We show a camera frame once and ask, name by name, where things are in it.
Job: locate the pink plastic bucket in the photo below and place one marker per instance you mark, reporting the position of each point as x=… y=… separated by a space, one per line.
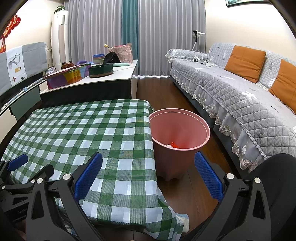
x=180 y=125

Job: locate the small photo frame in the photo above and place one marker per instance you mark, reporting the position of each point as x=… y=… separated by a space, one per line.
x=52 y=69

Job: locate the white-topped coffee table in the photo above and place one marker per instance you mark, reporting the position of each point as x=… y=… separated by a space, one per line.
x=115 y=76

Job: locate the yellow-tipped stick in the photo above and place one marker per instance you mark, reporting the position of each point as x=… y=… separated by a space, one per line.
x=106 y=45

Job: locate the white standing air conditioner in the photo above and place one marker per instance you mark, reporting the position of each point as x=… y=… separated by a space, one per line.
x=60 y=37

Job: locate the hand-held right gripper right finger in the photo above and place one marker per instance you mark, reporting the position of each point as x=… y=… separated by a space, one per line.
x=208 y=176

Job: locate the colourful rectangular tin box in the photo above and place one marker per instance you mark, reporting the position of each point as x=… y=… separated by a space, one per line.
x=64 y=80

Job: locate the pink fabric basket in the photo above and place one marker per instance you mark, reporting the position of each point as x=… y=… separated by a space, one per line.
x=124 y=53

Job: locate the black television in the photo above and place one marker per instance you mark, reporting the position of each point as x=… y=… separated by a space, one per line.
x=13 y=92

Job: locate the orange cushion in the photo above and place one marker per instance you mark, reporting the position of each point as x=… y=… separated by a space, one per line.
x=245 y=62
x=286 y=83

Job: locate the sofa with grey quilted cover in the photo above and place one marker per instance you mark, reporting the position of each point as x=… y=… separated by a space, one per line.
x=231 y=92

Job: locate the grey and white cloth cover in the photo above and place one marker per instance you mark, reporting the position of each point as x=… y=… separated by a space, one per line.
x=30 y=58

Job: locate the green checked tablecloth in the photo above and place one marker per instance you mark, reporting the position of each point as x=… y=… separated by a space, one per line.
x=92 y=129

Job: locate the teal curtain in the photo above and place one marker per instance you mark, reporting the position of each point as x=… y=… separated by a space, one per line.
x=129 y=27

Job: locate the grey quilted cushion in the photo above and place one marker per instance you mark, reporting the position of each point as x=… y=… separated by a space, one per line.
x=271 y=69

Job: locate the green potted plant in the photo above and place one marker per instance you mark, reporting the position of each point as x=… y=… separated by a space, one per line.
x=60 y=9

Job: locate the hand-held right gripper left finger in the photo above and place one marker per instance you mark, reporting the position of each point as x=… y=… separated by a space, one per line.
x=89 y=176

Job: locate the grey-green television cabinet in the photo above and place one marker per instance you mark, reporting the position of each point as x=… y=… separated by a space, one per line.
x=25 y=103

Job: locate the red wall decoration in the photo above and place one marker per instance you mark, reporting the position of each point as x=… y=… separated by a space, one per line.
x=10 y=25

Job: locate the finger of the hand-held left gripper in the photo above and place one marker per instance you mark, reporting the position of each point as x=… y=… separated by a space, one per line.
x=41 y=173
x=17 y=162

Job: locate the stack of coloured bowls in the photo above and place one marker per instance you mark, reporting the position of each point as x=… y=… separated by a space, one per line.
x=98 y=58

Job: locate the white phone stand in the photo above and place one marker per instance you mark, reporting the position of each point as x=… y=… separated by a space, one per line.
x=196 y=33

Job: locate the grey curtain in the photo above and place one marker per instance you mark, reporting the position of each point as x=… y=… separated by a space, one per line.
x=166 y=34
x=92 y=27

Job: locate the framed wall picture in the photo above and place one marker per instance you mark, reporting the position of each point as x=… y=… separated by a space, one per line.
x=242 y=2

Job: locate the red plastic bag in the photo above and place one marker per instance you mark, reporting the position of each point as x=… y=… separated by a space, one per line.
x=177 y=145

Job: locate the black hat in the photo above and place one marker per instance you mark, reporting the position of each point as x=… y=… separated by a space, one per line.
x=111 y=58

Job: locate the brown teapot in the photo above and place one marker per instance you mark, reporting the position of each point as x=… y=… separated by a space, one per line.
x=67 y=64

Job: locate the pale green tray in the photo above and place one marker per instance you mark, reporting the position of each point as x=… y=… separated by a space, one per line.
x=121 y=64

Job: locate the purple plastic item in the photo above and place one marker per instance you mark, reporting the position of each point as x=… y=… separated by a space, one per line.
x=82 y=62

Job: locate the dark green round tin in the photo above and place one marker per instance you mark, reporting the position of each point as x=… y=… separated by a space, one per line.
x=100 y=70

